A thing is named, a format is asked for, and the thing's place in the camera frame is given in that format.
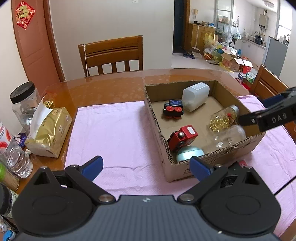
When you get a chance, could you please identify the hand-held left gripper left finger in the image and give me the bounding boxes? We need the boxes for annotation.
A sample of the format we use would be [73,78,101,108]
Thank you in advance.
[33,156,116,205]

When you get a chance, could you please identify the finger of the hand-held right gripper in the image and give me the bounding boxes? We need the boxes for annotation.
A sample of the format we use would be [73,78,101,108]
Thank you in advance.
[264,87,296,108]
[238,101,287,127]

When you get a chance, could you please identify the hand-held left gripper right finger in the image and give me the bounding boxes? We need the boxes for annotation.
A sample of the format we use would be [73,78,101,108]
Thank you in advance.
[177,156,260,205]

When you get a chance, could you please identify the teal round case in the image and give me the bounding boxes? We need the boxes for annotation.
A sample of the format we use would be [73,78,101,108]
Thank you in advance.
[176,146,205,164]

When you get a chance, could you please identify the clear plastic jar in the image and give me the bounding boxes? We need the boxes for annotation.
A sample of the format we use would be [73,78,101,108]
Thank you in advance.
[203,125,246,151]

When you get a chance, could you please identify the gold-capped pill bottle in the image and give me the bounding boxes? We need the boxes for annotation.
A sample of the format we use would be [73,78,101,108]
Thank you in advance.
[209,105,240,132]

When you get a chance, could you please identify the red toy train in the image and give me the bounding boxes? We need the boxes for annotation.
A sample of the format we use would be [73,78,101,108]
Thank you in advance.
[168,125,199,152]

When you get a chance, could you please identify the cardboard box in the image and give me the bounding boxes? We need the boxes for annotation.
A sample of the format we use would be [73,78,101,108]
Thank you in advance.
[221,50,253,72]
[144,80,266,183]

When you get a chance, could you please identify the white plastic bottle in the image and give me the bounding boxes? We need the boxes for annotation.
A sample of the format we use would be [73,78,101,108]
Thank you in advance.
[182,82,210,112]

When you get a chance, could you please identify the black and blue toy train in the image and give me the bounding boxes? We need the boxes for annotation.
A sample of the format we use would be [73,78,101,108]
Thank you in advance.
[162,100,185,120]

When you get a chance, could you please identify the wooden chair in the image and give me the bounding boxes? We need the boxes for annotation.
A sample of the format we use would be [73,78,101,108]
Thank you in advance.
[250,64,289,102]
[78,35,143,77]

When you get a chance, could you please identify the pink cloth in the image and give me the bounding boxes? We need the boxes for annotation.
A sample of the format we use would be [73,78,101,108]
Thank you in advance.
[63,95,296,207]

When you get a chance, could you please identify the grey refrigerator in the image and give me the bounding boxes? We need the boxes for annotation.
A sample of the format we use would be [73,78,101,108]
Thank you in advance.
[262,36,288,78]

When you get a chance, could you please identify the cardboard box on floor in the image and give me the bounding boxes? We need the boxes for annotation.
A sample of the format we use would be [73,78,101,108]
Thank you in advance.
[221,50,253,72]

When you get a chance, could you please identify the gold tissue pack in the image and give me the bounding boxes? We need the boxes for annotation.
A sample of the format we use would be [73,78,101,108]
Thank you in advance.
[24,94,73,158]

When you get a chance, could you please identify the clear water bottle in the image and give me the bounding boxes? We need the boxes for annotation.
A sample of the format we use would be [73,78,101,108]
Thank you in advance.
[0,122,33,179]

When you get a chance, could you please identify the purple foil wrappers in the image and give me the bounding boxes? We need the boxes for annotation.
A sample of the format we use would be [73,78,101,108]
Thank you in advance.
[14,133,28,149]

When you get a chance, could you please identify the yellow plastic bags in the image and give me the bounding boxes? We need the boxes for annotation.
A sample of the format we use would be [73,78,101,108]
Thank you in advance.
[203,32,222,61]

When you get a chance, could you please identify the small green-lidded jar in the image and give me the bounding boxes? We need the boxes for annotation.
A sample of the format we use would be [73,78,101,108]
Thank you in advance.
[0,162,19,193]

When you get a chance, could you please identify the dark jar with green label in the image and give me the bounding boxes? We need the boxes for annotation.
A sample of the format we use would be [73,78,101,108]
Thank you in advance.
[0,183,19,219]

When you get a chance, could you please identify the clear jar with black lid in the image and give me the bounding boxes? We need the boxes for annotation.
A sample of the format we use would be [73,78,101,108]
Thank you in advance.
[10,82,42,135]

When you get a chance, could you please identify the wooden cabinet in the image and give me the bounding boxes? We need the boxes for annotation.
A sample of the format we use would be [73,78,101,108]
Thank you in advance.
[188,23,216,50]

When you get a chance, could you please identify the dark blue door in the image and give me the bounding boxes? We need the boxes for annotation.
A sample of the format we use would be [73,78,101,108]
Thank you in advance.
[174,0,190,54]

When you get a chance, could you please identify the brown wooden door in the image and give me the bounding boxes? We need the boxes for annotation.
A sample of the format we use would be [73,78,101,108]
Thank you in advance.
[11,0,65,93]

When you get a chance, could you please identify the red door decoration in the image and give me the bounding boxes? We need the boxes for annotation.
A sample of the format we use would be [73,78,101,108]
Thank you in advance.
[16,1,36,29]

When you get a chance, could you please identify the black cable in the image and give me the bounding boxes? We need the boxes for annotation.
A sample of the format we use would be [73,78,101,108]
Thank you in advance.
[273,177,296,196]

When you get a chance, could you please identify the wall water heater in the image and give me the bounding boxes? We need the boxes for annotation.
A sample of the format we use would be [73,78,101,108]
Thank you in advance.
[258,13,269,29]

